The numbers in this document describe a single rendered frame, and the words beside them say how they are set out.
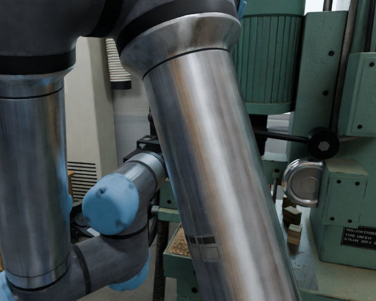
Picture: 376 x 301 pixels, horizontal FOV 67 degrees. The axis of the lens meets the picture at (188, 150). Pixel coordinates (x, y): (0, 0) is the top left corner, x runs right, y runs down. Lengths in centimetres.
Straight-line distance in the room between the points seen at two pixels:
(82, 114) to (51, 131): 191
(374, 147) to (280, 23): 33
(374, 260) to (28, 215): 75
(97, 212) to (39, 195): 12
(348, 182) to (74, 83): 187
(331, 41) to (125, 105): 185
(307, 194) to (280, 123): 149
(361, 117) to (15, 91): 54
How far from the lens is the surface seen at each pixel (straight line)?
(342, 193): 64
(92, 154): 223
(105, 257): 46
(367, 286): 82
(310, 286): 76
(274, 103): 70
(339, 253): 83
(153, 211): 95
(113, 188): 40
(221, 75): 24
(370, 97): 61
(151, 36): 23
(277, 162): 78
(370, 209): 78
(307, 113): 72
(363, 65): 60
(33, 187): 30
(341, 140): 66
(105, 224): 42
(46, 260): 38
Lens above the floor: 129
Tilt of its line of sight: 18 degrees down
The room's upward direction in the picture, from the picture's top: straight up
